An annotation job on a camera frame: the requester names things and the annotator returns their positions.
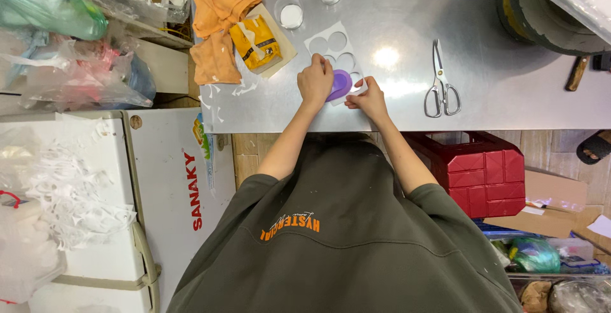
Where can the person's left fingers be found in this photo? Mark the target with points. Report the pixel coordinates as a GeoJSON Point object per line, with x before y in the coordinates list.
{"type": "Point", "coordinates": [320, 62]}

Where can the person's right hand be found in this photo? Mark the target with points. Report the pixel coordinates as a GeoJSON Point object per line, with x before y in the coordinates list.
{"type": "Point", "coordinates": [370, 100]}

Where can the black sandal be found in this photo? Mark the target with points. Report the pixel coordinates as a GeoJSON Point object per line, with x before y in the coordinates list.
{"type": "Point", "coordinates": [594, 147]}

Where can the person's left hand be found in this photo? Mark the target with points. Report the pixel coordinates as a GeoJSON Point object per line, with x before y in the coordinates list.
{"type": "Point", "coordinates": [314, 81]}

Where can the cardboard box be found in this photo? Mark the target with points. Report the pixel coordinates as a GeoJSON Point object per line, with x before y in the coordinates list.
{"type": "Point", "coordinates": [549, 208]}

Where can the person's olive green shirt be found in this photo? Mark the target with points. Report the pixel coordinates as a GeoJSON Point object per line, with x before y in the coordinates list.
{"type": "Point", "coordinates": [343, 236]}

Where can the orange cloth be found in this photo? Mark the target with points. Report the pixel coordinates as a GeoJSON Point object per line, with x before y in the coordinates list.
{"type": "Point", "coordinates": [222, 22]}

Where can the white chest freezer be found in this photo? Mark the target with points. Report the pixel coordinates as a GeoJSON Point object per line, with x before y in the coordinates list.
{"type": "Point", "coordinates": [157, 217]}

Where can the yellow packet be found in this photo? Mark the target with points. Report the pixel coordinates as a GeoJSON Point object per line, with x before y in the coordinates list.
{"type": "Point", "coordinates": [257, 42]}

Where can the red plastic stool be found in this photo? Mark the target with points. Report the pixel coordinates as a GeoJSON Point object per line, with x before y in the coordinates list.
{"type": "Point", "coordinates": [482, 174]}

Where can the beige paper envelope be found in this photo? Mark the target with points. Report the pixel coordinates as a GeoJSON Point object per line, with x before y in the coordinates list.
{"type": "Point", "coordinates": [281, 41]}

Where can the heap of white paper scraps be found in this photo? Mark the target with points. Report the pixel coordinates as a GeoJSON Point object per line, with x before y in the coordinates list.
{"type": "Point", "coordinates": [71, 193]}

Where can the white paper sheet with holes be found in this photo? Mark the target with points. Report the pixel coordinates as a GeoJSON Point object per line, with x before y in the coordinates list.
{"type": "Point", "coordinates": [336, 46]}

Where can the silver scissors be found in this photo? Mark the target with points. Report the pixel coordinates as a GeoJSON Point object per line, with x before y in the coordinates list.
{"type": "Point", "coordinates": [441, 86]}

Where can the large dark round pot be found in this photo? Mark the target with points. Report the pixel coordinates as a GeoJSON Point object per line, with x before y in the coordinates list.
{"type": "Point", "coordinates": [544, 17]}

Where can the crate with bags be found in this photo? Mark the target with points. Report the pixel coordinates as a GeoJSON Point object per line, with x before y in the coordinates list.
{"type": "Point", "coordinates": [549, 270]}

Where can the shelf with clear bags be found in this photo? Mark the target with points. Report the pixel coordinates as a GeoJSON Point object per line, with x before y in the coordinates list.
{"type": "Point", "coordinates": [138, 3]}

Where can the person's right fingers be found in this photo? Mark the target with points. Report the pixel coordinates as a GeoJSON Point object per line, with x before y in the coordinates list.
{"type": "Point", "coordinates": [360, 97]}

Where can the green plastic bag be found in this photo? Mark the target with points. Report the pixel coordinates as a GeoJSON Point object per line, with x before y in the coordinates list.
{"type": "Point", "coordinates": [43, 3]}

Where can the purple round cutter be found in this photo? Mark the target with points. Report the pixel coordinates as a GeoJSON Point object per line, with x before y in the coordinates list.
{"type": "Point", "coordinates": [341, 84]}

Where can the clear bag with pink items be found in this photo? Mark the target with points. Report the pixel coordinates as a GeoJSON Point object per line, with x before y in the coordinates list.
{"type": "Point", "coordinates": [81, 77]}

